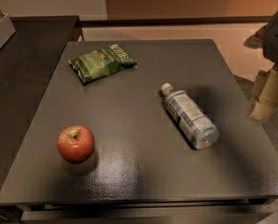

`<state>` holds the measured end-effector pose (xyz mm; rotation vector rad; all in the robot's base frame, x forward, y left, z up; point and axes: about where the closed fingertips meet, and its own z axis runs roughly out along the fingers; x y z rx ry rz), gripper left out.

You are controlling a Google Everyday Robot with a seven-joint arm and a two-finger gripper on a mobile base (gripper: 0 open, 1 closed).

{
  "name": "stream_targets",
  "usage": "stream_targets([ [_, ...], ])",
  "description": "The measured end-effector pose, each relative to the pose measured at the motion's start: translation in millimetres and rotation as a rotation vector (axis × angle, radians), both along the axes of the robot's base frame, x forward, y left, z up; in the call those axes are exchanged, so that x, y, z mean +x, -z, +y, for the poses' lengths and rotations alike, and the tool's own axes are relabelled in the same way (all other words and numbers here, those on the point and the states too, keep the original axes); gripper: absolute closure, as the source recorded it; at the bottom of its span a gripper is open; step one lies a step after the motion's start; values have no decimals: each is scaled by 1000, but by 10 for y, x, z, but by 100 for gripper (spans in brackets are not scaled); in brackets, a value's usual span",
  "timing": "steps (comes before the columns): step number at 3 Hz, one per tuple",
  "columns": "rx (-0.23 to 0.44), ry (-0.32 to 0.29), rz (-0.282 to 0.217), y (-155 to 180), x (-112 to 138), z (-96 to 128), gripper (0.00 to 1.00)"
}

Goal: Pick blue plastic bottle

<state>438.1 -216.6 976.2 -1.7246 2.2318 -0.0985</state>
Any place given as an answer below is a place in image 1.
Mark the blue plastic water bottle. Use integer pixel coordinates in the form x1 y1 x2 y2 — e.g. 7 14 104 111
161 83 219 149

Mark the dark side table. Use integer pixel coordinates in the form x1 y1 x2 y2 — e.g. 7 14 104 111
0 16 79 190

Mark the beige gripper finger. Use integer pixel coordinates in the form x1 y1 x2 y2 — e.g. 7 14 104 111
247 63 278 121
243 25 267 49

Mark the red apple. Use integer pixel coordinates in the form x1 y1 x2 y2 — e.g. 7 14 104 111
57 125 94 163

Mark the green chip bag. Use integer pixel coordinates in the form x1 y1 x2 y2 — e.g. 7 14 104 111
68 44 137 84

